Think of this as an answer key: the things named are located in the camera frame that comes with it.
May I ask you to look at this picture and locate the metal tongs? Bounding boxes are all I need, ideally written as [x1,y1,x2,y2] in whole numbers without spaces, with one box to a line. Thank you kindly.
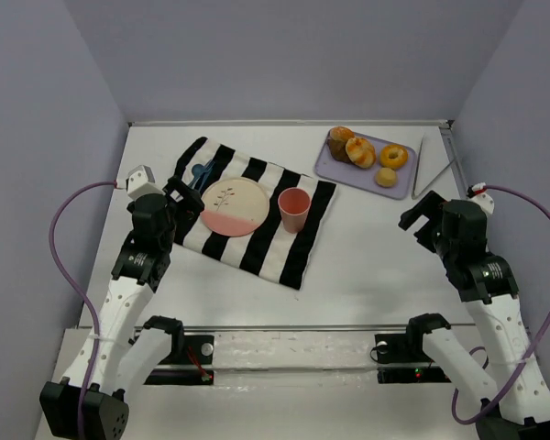
[411,136,457,200]

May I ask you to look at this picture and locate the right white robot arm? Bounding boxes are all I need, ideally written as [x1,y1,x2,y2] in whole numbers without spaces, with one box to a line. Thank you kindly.
[399,183,550,439]

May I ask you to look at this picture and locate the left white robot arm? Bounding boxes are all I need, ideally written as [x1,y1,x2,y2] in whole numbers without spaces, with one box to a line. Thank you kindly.
[39,170,204,439]

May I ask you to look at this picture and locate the small round yellow bread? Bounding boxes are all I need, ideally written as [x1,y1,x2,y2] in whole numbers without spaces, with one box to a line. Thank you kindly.
[375,167,398,188]

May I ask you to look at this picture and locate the blue plastic spoon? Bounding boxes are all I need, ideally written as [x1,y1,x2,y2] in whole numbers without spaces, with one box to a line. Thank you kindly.
[189,164,205,188]

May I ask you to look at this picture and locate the blue plastic fork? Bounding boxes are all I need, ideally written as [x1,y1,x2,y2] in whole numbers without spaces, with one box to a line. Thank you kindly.
[192,159,215,193]

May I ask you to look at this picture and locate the cream pink plate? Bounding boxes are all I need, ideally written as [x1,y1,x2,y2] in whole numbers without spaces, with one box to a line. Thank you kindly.
[201,177,270,237]

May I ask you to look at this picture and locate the black white striped cloth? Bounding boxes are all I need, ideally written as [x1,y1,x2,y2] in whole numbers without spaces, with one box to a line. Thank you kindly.
[174,137,336,290]

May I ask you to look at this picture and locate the lavender tray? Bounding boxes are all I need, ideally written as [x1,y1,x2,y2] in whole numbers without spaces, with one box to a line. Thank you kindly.
[314,133,417,200]

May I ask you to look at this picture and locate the swirled orange bun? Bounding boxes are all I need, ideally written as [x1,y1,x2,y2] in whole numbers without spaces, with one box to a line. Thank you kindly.
[345,137,376,169]

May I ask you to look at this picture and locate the dark brown pastry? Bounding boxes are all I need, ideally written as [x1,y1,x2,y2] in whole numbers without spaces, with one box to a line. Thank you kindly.
[326,138,351,164]

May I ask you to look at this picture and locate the pink cup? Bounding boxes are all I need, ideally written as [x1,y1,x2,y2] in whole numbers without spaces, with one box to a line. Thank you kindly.
[278,187,312,234]

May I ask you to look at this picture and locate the glazed bun top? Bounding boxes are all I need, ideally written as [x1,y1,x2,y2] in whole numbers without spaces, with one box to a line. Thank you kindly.
[329,126,355,143]

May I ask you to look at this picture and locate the right base electronics board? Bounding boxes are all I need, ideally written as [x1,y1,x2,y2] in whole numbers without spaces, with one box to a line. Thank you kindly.
[369,333,450,385]

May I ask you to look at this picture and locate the base electronics board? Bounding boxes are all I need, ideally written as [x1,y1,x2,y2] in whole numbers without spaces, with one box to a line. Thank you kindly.
[369,333,450,385]
[145,334,215,386]

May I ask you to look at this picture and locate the left base electronics board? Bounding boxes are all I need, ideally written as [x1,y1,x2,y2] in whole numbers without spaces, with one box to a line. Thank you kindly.
[145,334,215,386]

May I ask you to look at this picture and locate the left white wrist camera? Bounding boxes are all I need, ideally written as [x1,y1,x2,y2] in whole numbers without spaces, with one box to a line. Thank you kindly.
[126,165,163,201]

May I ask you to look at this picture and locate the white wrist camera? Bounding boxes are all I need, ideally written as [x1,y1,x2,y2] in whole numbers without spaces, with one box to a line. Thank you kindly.
[126,165,163,201]
[467,182,495,216]

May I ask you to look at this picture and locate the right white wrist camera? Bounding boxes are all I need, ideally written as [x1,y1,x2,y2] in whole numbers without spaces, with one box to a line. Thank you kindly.
[467,182,495,216]

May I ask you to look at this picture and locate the yellow ring donut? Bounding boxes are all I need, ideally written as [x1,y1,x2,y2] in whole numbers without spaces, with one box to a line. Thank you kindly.
[379,144,409,171]

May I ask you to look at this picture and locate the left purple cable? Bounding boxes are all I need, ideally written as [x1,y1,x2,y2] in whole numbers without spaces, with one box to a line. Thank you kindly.
[49,181,130,440]

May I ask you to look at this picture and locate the purple cable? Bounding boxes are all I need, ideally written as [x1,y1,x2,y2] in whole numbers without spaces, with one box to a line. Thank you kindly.
[450,183,550,424]
[49,181,130,440]

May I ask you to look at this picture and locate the metal base rail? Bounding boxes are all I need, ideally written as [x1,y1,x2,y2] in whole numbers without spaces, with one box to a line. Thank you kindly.
[127,323,478,373]

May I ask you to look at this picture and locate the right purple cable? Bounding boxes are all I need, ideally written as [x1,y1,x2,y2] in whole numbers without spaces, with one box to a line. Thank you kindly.
[450,183,550,424]

